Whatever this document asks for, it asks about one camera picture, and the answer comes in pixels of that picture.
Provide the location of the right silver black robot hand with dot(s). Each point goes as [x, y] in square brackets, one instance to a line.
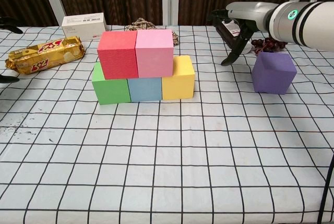
[248, 12]

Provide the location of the white black checkered tablecloth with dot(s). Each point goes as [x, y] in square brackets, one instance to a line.
[167, 169]

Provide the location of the red foam cube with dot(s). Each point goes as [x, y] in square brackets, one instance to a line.
[117, 57]

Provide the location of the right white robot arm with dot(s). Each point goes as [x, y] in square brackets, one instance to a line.
[302, 23]

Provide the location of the purple foam cube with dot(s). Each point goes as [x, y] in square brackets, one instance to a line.
[274, 75]

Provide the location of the pink foam cube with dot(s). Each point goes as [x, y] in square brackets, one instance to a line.
[154, 57]

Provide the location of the blue foam cube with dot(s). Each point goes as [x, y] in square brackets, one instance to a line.
[144, 89]

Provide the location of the yellow foam cube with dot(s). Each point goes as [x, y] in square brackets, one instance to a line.
[178, 85]

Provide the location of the green foam cube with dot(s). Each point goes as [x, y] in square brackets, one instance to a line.
[112, 92]

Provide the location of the golden snack package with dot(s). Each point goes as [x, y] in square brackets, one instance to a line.
[44, 57]

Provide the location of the dark brown bottle white cap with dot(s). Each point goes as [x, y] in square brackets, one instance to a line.
[232, 34]

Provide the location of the white cardboard box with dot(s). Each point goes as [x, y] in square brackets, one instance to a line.
[83, 25]

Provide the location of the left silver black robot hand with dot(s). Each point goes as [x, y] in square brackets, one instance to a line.
[7, 24]

